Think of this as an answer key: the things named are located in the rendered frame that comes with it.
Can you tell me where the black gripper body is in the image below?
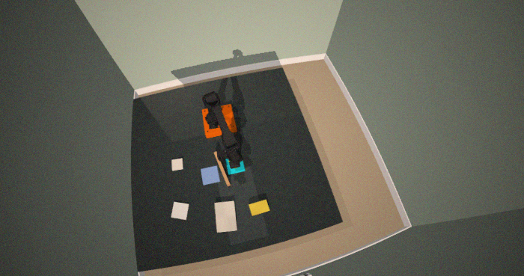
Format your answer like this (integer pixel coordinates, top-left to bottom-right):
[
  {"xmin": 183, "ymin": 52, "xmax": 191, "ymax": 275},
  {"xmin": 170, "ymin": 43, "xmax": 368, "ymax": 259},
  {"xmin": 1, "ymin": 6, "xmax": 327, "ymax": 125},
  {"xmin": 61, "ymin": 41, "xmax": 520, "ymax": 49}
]
[{"xmin": 229, "ymin": 159, "xmax": 240, "ymax": 169}]

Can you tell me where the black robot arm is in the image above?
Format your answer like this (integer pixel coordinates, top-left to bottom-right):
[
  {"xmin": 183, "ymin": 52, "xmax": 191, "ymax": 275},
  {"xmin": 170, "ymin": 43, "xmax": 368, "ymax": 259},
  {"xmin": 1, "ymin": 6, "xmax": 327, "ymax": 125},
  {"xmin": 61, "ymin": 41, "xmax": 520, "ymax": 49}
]
[{"xmin": 202, "ymin": 91, "xmax": 243, "ymax": 164}]

